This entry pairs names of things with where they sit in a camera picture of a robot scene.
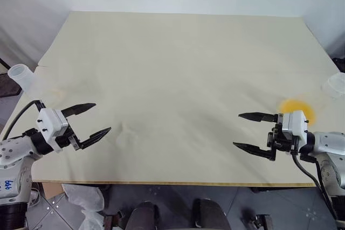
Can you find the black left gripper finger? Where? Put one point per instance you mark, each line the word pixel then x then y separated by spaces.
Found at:
pixel 95 137
pixel 79 108

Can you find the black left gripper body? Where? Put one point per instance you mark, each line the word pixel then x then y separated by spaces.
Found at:
pixel 64 141

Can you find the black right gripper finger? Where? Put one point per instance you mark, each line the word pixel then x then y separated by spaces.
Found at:
pixel 256 117
pixel 253 149

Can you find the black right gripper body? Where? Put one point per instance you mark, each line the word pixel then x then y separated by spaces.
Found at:
pixel 280 141

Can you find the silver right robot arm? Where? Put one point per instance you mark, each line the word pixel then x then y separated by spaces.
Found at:
pixel 330 146

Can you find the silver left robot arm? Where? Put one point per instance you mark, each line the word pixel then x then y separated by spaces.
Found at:
pixel 12 157

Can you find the brown cardboard piece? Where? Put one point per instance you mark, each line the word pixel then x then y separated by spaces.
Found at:
pixel 52 191

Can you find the crumpled white plastic bag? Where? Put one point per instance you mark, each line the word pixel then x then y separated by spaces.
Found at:
pixel 83 199

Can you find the translucent plastic cup left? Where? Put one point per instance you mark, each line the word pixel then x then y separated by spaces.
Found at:
pixel 23 79

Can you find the translucent plastic cup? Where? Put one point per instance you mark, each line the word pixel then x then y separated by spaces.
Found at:
pixel 335 86
pixel 23 79

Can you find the dark rounded shape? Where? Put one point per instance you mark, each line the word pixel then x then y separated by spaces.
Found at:
pixel 143 215
pixel 208 214

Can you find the translucent plastic cup right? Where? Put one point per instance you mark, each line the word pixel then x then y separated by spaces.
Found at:
pixel 335 86

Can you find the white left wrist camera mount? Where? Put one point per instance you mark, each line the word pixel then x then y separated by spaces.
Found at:
pixel 51 123

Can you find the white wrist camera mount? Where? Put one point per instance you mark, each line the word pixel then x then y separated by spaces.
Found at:
pixel 51 123
pixel 295 123

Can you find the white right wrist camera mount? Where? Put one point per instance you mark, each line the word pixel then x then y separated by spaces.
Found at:
pixel 295 123

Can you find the dark chair frame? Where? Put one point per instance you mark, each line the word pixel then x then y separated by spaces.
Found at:
pixel 6 84

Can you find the black object at wall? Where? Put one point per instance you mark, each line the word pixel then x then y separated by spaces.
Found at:
pixel 339 64

